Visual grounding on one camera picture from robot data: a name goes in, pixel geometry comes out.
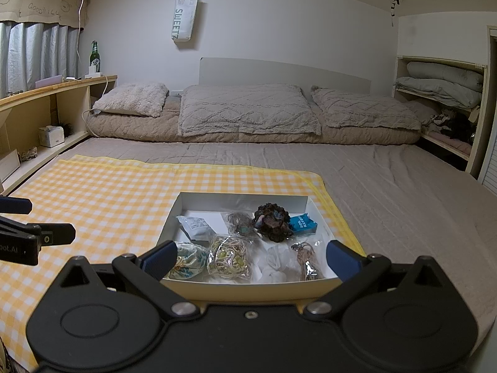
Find cartoon printed curtain valance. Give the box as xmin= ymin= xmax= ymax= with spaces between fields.
xmin=0 ymin=0 xmax=91 ymax=30

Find large textured beige pillow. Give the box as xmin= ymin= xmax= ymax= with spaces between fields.
xmin=178 ymin=83 xmax=323 ymax=137

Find pile of dark clothes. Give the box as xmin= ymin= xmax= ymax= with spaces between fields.
xmin=421 ymin=108 xmax=477 ymax=141

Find dark multicolour scrunchie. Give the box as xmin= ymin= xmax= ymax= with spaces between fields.
xmin=252 ymin=202 xmax=294 ymax=242

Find white flat box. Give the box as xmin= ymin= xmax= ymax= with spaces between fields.
xmin=0 ymin=150 xmax=22 ymax=184

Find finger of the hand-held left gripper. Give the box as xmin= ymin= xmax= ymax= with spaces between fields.
xmin=0 ymin=196 xmax=34 ymax=215
xmin=0 ymin=221 xmax=77 ymax=247

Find blue floral embroidered pouch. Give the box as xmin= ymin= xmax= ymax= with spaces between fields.
xmin=171 ymin=241 xmax=210 ymax=280

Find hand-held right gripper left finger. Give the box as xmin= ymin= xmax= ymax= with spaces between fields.
xmin=58 ymin=241 xmax=198 ymax=318

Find beige quilted mattress pad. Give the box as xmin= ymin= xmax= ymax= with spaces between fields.
xmin=85 ymin=97 xmax=422 ymax=146

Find white shallow box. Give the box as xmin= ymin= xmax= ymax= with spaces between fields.
xmin=159 ymin=191 xmax=344 ymax=302

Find folded grey-green duvet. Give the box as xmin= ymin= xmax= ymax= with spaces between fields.
xmin=393 ymin=77 xmax=482 ymax=108

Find folded grey duvet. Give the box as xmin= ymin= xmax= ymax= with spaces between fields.
xmin=406 ymin=61 xmax=484 ymax=90

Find white tote bag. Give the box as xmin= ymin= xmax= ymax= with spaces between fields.
xmin=171 ymin=0 xmax=200 ymax=43

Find blue foil packet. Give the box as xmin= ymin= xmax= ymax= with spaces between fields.
xmin=289 ymin=214 xmax=318 ymax=238

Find cream storage shelf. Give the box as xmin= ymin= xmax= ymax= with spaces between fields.
xmin=393 ymin=56 xmax=489 ymax=175

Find white tissue box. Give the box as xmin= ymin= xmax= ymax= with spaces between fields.
xmin=39 ymin=125 xmax=65 ymax=148

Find white cable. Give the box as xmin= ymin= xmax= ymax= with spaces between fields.
xmin=81 ymin=76 xmax=110 ymax=118

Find grey headboard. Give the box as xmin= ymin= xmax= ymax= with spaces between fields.
xmin=199 ymin=57 xmax=372 ymax=96

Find thin white cord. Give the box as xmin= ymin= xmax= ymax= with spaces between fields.
xmin=77 ymin=0 xmax=92 ymax=78

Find grey curtain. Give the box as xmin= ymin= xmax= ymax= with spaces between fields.
xmin=0 ymin=21 xmax=84 ymax=99

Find striped cord on wall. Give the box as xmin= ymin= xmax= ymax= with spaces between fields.
xmin=385 ymin=0 xmax=403 ymax=28

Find bagged beige cord green beads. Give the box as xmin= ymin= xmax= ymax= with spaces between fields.
xmin=207 ymin=234 xmax=254 ymax=281

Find pale blue sachet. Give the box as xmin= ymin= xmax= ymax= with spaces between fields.
xmin=176 ymin=215 xmax=213 ymax=242

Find wooden bedside shelf unit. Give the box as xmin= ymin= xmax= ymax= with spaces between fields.
xmin=0 ymin=75 xmax=118 ymax=197

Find bagged dark brown cord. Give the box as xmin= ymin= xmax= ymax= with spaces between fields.
xmin=226 ymin=212 xmax=260 ymax=240

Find bagged light brown cord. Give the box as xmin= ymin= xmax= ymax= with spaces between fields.
xmin=290 ymin=241 xmax=325 ymax=281

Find yellow checked blanket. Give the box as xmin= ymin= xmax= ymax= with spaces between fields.
xmin=0 ymin=154 xmax=367 ymax=371

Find fuzzy beige pillow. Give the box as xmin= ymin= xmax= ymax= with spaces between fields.
xmin=92 ymin=82 xmax=169 ymax=118

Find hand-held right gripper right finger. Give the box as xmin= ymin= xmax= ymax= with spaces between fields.
xmin=304 ymin=241 xmax=437 ymax=317

